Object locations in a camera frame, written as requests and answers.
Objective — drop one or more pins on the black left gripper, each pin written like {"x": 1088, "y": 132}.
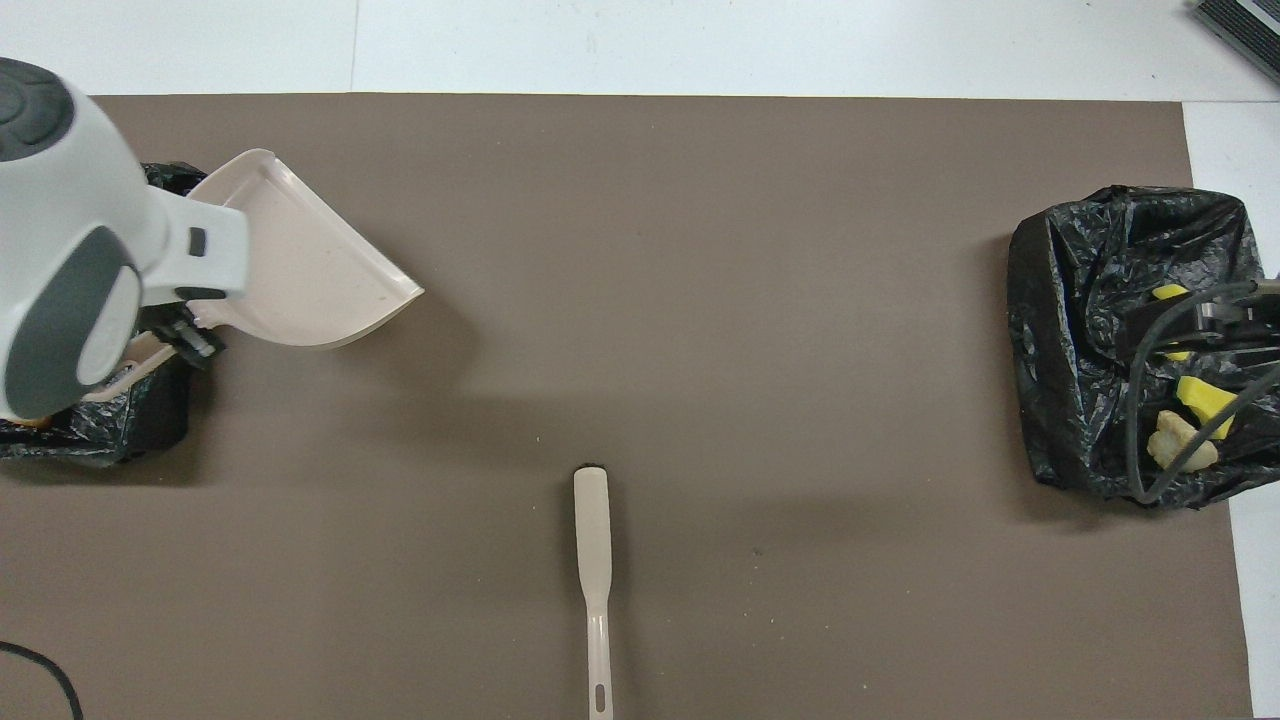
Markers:
{"x": 165, "y": 325}

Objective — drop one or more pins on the beige plastic dustpan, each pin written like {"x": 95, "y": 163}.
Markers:
{"x": 310, "y": 270}

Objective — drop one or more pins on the beige hand brush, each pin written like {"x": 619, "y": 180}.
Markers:
{"x": 592, "y": 520}

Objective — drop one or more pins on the notched yellow sponge block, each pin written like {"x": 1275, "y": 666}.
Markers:
{"x": 1168, "y": 293}

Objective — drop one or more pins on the striped orange bread piece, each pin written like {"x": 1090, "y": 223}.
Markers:
{"x": 1170, "y": 440}

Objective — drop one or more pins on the small curved yellow sponge piece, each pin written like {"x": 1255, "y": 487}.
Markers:
{"x": 1205, "y": 398}

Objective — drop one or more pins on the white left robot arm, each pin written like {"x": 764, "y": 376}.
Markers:
{"x": 60, "y": 200}

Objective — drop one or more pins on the bin with black trash bag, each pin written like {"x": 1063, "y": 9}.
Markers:
{"x": 150, "y": 420}
{"x": 1060, "y": 300}

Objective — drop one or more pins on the brown table mat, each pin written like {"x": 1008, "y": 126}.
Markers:
{"x": 700, "y": 300}

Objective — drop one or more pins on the dark ribbed panel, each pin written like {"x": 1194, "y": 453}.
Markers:
{"x": 1245, "y": 25}

